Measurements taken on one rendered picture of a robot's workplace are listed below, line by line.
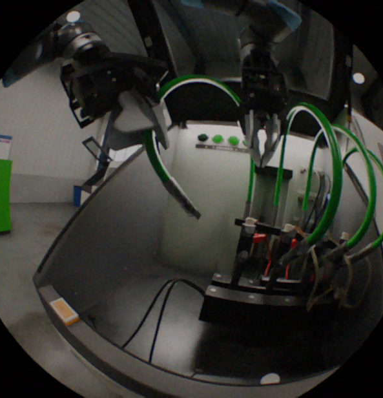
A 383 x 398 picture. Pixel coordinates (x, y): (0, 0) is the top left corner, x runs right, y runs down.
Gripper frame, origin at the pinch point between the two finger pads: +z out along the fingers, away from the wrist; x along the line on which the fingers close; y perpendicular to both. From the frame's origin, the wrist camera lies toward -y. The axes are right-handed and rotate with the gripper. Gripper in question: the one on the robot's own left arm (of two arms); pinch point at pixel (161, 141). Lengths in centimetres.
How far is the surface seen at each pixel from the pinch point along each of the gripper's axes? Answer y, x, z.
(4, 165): 110, -239, -177
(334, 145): -5.3, 18.4, 8.8
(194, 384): 21.4, 9.4, 21.0
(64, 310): 27.6, -5.8, 8.5
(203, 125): -37.0, -22.4, -0.3
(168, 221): -9.5, -40.4, 23.8
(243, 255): 0.0, 1.6, 22.1
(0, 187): 139, -243, -153
